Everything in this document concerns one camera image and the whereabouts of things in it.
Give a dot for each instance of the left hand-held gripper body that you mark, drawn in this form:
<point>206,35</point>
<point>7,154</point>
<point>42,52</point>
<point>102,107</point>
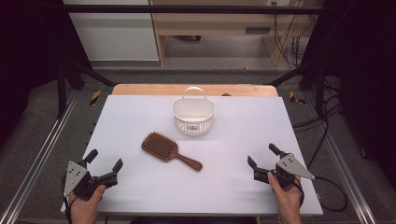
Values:
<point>75,178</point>

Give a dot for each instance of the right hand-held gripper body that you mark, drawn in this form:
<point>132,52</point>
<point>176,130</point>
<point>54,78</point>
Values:
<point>291,169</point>

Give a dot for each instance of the brown wooden paddle hairbrush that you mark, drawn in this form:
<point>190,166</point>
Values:
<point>160,146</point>

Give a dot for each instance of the white plastic perforated basket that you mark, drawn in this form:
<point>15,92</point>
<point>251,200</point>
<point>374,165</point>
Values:
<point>193,123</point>

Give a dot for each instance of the person's left hand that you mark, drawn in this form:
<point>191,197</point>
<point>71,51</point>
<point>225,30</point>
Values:
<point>84,207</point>

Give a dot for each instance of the person's right hand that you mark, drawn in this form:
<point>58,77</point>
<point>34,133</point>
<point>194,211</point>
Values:
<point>288,202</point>

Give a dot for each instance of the white table board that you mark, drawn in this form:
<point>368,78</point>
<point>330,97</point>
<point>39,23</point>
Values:
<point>218,186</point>

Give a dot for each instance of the yellow black tape strip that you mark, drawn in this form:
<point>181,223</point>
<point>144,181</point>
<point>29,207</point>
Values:
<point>292,97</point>
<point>95,97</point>

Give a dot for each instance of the black metal stand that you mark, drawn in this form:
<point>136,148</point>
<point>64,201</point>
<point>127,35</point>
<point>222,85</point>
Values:
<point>62,90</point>
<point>320,90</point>

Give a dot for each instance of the black curtain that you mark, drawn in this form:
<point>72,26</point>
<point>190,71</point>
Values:
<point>28,62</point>
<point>367,77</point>

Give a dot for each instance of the white cabinet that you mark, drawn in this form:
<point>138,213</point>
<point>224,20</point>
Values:
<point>115,37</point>

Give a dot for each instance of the light wooden desk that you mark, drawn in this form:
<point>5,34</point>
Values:
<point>218,21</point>

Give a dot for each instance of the aluminium floor rail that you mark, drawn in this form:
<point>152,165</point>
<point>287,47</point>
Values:
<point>40,155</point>
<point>345,174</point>

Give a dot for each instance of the black horizontal frame bar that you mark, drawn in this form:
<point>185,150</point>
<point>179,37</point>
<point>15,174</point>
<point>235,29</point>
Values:
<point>186,9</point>

